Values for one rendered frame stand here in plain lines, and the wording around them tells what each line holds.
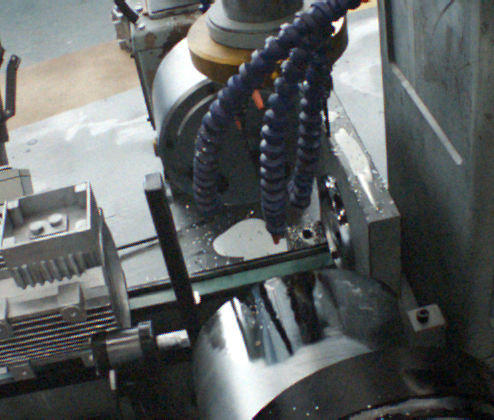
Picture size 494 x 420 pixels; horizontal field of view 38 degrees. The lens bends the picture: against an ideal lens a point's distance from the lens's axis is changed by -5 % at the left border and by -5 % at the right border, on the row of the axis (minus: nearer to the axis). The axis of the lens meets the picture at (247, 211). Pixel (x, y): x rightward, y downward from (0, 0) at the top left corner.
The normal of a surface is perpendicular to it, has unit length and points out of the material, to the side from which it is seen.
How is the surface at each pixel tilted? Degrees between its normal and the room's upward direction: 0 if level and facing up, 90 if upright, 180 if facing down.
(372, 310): 32
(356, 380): 5
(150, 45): 90
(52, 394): 90
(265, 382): 25
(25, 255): 90
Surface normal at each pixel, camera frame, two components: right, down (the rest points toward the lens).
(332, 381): -0.37, -0.69
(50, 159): -0.15, -0.76
